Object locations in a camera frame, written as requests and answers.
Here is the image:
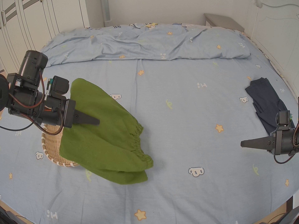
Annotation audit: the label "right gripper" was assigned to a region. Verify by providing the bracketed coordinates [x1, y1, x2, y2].
[272, 128, 299, 156]

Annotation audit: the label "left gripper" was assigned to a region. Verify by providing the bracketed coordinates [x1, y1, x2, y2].
[8, 88, 76, 128]

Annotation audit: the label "green shorts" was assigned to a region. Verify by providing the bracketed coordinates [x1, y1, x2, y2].
[59, 78, 154, 186]

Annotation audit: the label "round woven basket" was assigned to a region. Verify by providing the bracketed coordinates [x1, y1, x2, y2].
[41, 124, 81, 168]

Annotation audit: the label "dark blue garment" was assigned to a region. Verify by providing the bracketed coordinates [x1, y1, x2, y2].
[245, 77, 295, 135]

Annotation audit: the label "white wardrobe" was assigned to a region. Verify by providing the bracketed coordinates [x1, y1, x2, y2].
[0, 0, 90, 72]

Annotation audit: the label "pale blue quilt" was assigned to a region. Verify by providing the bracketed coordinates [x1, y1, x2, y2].
[42, 23, 251, 67]

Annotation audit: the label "grey bedside table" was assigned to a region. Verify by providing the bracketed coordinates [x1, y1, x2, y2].
[204, 13, 244, 32]

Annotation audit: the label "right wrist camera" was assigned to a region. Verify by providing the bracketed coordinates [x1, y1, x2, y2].
[276, 110, 295, 131]

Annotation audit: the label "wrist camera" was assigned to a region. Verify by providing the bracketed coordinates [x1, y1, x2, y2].
[48, 76, 70, 100]
[276, 110, 295, 131]

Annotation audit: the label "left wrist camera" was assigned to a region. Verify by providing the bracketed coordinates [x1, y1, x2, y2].
[48, 76, 70, 100]

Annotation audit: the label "black cable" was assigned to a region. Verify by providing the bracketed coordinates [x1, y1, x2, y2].
[0, 119, 35, 131]

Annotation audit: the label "grey wall pipe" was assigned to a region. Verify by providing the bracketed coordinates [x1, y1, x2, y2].
[99, 0, 113, 27]

